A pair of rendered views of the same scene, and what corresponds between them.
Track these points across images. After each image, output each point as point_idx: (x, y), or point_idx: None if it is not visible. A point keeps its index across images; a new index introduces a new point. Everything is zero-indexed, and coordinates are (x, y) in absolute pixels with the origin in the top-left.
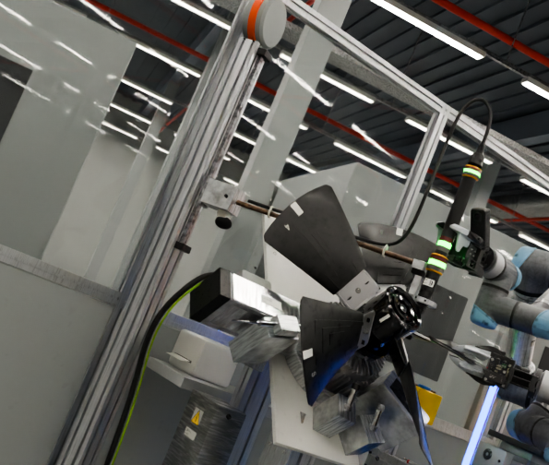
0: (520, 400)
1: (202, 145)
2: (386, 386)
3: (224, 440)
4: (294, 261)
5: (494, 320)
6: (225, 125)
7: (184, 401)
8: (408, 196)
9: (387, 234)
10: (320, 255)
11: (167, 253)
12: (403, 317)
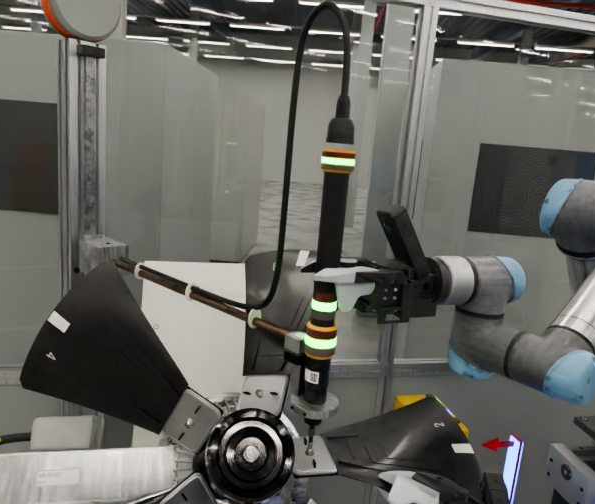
0: None
1: (63, 199)
2: None
3: None
4: (81, 402)
5: (482, 369)
6: (77, 165)
7: None
8: (410, 133)
9: (284, 269)
10: (114, 383)
11: None
12: (246, 479)
